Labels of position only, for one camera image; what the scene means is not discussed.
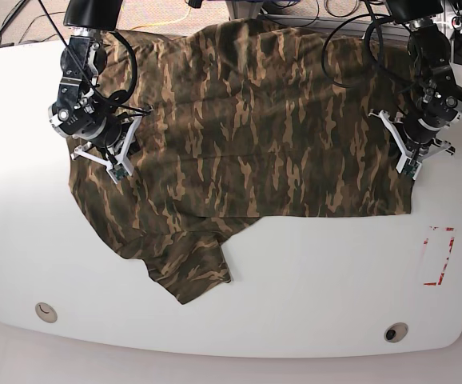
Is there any yellow cable on floor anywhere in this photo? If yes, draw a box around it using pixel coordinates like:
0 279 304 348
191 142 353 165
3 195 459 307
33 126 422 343
134 6 194 31

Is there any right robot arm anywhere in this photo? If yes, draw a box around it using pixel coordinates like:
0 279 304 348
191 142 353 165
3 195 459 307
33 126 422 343
49 1 152 182

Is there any left table grommet hole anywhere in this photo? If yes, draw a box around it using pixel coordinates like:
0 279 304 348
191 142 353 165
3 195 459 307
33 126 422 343
35 302 58 324

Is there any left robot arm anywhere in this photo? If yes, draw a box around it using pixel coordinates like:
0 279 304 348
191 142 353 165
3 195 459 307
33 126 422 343
364 1 462 179

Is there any red tape rectangle marking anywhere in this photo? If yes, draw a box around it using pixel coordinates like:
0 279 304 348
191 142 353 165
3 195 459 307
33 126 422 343
418 226 456 286

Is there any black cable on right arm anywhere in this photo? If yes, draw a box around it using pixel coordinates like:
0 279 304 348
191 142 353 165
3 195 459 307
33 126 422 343
94 30 138 111

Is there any right table grommet hole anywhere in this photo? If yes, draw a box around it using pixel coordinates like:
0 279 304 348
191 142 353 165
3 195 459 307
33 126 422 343
384 322 408 343

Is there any table grommet hole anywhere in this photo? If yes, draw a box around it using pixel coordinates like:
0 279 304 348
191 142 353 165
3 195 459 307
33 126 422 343
384 322 408 343
35 302 58 324

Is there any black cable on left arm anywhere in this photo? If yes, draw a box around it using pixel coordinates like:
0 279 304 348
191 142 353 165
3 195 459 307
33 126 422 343
321 11 420 95

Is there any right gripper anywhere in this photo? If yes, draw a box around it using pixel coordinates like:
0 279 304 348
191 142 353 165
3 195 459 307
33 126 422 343
71 107 149 176

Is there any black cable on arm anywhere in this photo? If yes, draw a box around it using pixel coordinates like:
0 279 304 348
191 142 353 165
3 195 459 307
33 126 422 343
94 30 138 111
321 11 420 95

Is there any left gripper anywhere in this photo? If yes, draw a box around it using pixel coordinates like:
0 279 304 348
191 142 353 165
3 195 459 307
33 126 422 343
368 110 456 172

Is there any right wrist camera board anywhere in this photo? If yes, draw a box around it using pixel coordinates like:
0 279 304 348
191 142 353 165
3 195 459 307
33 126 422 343
107 164 129 184

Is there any camouflage t-shirt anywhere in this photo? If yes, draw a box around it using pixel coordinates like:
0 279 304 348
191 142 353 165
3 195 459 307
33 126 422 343
69 20 413 304

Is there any aluminium frame stand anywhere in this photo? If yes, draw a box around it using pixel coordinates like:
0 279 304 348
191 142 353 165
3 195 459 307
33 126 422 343
224 0 454 42

